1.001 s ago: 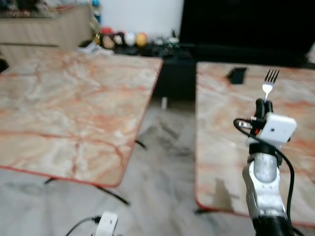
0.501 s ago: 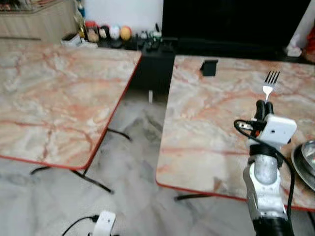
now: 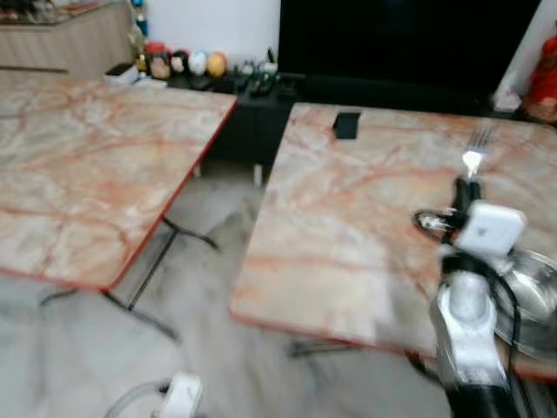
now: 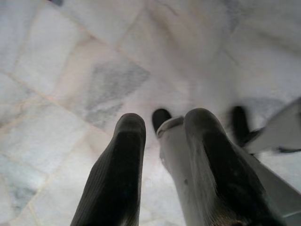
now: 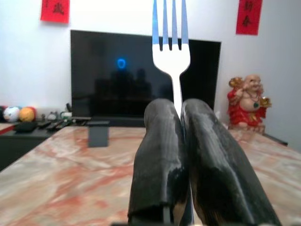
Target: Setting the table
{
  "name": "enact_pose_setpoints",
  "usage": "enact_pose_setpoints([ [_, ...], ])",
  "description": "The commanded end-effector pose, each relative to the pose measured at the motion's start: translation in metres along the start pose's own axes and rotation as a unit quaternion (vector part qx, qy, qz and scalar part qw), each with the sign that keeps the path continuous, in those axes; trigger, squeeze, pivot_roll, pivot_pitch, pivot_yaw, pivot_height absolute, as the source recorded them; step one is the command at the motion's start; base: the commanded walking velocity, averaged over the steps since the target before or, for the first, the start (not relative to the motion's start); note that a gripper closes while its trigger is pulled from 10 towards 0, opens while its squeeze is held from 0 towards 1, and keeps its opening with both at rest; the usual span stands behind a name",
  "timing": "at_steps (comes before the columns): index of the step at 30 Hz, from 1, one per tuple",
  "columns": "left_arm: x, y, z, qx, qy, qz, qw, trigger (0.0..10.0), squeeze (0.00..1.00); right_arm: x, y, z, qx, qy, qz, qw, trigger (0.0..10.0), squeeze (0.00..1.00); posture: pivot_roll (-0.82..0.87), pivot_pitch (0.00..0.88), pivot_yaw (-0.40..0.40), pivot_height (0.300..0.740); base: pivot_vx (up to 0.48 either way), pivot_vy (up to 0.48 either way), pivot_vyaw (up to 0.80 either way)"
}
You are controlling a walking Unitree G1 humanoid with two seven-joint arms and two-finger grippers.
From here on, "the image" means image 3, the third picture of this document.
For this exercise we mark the white decorative ball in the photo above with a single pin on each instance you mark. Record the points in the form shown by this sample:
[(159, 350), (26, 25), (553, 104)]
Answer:
[(198, 63)]

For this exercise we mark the marble table with bowl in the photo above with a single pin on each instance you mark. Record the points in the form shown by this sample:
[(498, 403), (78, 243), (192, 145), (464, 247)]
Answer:
[(348, 226)]

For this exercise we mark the small black box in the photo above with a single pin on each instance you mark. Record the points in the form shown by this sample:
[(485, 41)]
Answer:
[(346, 125)]

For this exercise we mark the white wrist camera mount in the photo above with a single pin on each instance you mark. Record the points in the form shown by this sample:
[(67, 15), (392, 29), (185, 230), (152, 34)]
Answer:
[(492, 228), (182, 397)]

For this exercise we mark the stainless steel bowl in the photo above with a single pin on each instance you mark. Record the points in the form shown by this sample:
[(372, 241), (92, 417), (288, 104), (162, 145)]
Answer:
[(533, 292)]

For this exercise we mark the marble table without items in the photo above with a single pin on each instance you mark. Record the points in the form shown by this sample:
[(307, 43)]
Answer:
[(87, 174)]

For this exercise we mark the red figurine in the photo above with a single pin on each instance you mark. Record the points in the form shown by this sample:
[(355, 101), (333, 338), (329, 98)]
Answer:
[(545, 83)]

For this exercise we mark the dark round jar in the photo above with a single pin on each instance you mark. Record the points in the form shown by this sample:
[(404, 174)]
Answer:
[(179, 63)]

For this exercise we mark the large black television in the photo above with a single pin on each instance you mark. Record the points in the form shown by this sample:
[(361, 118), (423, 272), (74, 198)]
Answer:
[(409, 39)]

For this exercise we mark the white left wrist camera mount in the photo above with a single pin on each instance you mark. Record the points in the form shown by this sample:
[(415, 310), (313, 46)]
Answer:
[(182, 397)]

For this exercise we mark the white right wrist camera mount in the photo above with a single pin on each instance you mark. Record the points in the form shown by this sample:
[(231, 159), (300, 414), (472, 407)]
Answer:
[(492, 228)]

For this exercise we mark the light wooden cabinet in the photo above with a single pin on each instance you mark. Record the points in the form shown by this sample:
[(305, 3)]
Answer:
[(61, 43)]

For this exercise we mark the small white box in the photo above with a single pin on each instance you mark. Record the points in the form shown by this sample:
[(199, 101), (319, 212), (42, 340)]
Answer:
[(122, 74)]

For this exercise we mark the yellow decorative ball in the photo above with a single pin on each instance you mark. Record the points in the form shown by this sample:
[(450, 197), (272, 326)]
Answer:
[(217, 64)]

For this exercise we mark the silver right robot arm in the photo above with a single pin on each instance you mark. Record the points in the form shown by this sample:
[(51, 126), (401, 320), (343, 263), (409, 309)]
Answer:
[(466, 305)]

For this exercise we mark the blue ornament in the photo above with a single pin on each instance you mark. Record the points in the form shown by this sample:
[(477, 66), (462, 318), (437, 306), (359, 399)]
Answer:
[(138, 17)]

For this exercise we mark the silver metal fork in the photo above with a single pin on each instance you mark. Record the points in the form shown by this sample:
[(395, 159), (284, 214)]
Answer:
[(473, 160)]

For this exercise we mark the red lidded jar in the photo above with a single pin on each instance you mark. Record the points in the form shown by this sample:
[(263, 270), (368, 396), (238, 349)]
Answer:
[(157, 61)]

